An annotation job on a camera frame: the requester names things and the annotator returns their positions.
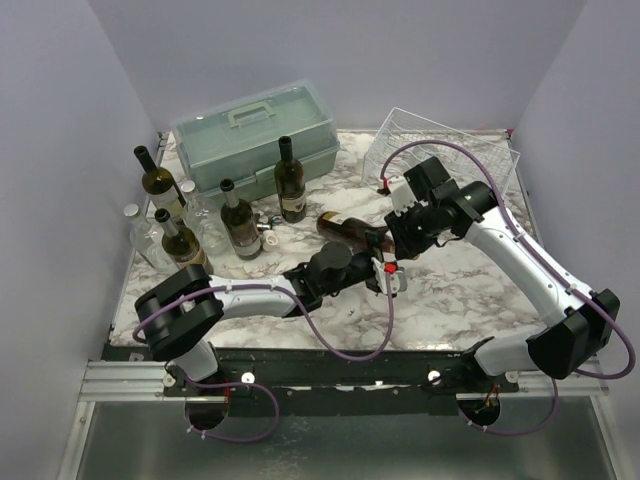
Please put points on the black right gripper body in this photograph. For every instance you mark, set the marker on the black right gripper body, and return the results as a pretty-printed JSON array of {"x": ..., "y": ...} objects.
[{"x": 400, "y": 234}]

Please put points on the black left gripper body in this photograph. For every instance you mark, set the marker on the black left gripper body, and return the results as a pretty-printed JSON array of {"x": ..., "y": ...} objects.
[{"x": 362, "y": 268}]

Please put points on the red wine bottle gold cap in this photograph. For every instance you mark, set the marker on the red wine bottle gold cap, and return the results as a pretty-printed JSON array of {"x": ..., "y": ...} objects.
[{"x": 355, "y": 232}]

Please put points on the white wire wine rack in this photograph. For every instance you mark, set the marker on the white wire wine rack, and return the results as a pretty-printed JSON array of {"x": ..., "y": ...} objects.
[{"x": 491, "y": 147}]

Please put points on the green bottle cream label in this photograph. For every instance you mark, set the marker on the green bottle cream label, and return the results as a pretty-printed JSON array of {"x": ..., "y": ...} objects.
[{"x": 290, "y": 183}]

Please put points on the green bottle silver neck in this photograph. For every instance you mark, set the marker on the green bottle silver neck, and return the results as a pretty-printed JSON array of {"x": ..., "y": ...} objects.
[{"x": 238, "y": 219}]

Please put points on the clear bottle white cap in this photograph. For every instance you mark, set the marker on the clear bottle white cap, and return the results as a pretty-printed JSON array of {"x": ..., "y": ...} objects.
[{"x": 202, "y": 216}]

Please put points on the dark bottle tan label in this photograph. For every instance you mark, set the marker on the dark bottle tan label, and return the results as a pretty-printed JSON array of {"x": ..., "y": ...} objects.
[{"x": 180, "y": 243}]

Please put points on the clear bottle silver cap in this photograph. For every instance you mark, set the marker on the clear bottle silver cap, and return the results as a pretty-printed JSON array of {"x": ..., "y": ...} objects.
[{"x": 145, "y": 236}]

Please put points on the green wine bottle white label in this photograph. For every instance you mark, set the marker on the green wine bottle white label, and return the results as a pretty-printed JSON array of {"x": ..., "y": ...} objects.
[{"x": 160, "y": 185}]

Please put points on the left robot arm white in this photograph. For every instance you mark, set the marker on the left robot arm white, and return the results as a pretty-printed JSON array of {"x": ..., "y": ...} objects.
[{"x": 175, "y": 316}]

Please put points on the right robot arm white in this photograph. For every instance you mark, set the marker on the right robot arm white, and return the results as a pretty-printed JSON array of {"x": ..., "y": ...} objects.
[{"x": 427, "y": 202}]

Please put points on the green plastic toolbox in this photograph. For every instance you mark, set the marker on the green plastic toolbox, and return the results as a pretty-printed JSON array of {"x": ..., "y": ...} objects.
[{"x": 239, "y": 140}]

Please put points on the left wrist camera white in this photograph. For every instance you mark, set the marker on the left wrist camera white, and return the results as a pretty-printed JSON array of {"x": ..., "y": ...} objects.
[{"x": 394, "y": 279}]

